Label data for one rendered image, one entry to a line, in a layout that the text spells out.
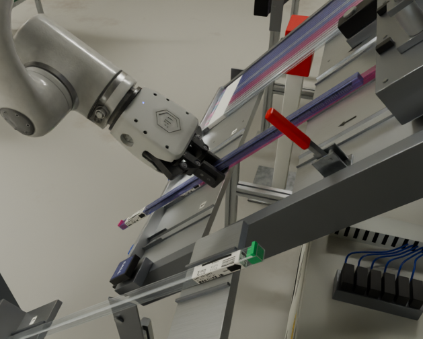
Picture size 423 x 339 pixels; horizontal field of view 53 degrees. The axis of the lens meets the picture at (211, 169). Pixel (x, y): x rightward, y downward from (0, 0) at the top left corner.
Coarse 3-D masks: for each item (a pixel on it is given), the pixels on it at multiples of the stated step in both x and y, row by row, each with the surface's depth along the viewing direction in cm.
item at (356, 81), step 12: (348, 84) 47; (360, 84) 47; (324, 96) 50; (336, 96) 49; (300, 108) 52; (312, 108) 51; (300, 120) 52; (264, 132) 56; (276, 132) 54; (252, 144) 57; (228, 156) 60; (240, 156) 59; (192, 180) 65; (168, 192) 70; (180, 192) 67; (156, 204) 71
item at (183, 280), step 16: (240, 256) 39; (256, 256) 37; (192, 272) 42; (144, 288) 47; (160, 288) 44; (176, 288) 43; (96, 304) 52; (112, 304) 49; (128, 304) 48; (64, 320) 56; (80, 320) 53; (16, 336) 63; (32, 336) 60
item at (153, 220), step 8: (224, 88) 122; (216, 96) 118; (208, 112) 112; (184, 160) 98; (168, 184) 92; (176, 184) 93; (160, 208) 87; (152, 216) 85; (160, 216) 86; (152, 224) 84; (144, 232) 82; (152, 232) 83; (136, 240) 81; (144, 240) 81; (136, 248) 79; (128, 256) 78
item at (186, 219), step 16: (256, 96) 95; (240, 112) 96; (224, 128) 97; (240, 128) 88; (208, 144) 98; (224, 144) 89; (240, 144) 82; (192, 176) 90; (192, 192) 82; (208, 192) 76; (224, 192) 73; (176, 208) 84; (192, 208) 77; (208, 208) 70; (160, 224) 84; (176, 224) 77; (192, 224) 71; (208, 224) 67; (160, 240) 77; (176, 240) 72; (192, 240) 67; (144, 256) 78; (160, 256) 72
